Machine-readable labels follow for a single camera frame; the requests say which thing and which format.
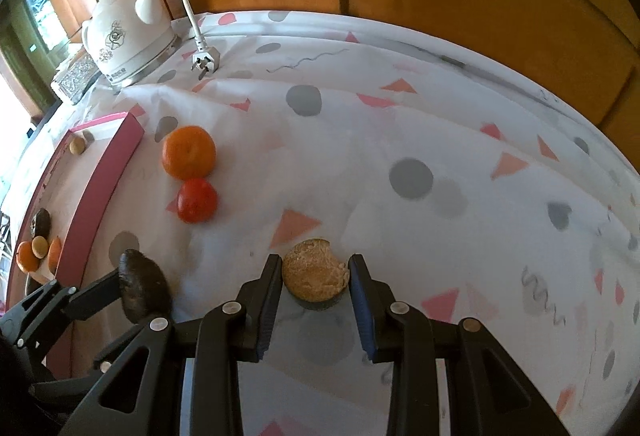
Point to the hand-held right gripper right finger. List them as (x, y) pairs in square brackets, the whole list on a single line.
[(361, 311)]

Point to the large orange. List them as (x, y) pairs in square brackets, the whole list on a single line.
[(25, 257)]

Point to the small yellow-green fruit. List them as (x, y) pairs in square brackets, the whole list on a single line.
[(76, 146)]

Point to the patterned tissue box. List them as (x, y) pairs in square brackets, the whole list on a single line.
[(75, 79)]

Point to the yellow round potato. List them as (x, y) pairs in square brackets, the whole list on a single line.
[(40, 246)]

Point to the white ceramic electric kettle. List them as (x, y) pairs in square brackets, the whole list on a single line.
[(125, 36)]

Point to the dark brown cut fruit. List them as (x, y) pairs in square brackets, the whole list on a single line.
[(145, 286), (40, 222)]

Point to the brown cylinder with tan top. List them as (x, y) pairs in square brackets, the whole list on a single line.
[(312, 268)]

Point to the window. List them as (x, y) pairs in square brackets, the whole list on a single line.
[(40, 16)]

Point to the red tomato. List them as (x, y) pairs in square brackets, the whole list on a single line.
[(197, 200)]

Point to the small orange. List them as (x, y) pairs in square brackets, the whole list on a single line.
[(189, 152)]

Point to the pink shallow tray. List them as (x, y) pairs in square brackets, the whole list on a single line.
[(100, 176)]

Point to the small carrot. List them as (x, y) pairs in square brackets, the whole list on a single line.
[(54, 251)]

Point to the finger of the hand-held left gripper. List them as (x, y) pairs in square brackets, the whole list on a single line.
[(97, 296), (115, 348)]

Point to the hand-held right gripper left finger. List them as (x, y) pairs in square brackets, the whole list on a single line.
[(270, 306)]

